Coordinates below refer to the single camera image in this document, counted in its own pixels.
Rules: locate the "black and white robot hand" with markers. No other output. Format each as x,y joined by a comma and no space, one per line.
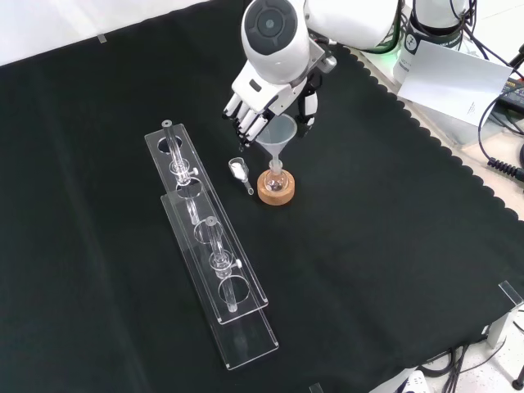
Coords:
254,88

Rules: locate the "clear plastic funnel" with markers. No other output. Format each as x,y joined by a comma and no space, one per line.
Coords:
276,135

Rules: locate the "glass weighing funnel with powder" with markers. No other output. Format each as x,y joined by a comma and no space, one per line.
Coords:
236,168

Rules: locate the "small glass round-bottom flask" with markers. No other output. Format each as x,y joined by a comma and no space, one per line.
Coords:
275,183

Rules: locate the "clear acrylic funnel stand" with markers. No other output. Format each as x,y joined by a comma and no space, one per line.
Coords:
245,340

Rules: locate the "black cloth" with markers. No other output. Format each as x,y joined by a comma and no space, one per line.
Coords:
368,204

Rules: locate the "pale board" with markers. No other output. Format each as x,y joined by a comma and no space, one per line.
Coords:
450,78

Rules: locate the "black power supply box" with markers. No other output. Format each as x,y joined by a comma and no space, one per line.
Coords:
516,96

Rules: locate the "white power strip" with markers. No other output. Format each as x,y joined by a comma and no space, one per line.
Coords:
415,381

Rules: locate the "clear acrylic bracket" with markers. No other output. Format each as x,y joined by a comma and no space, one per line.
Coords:
505,319

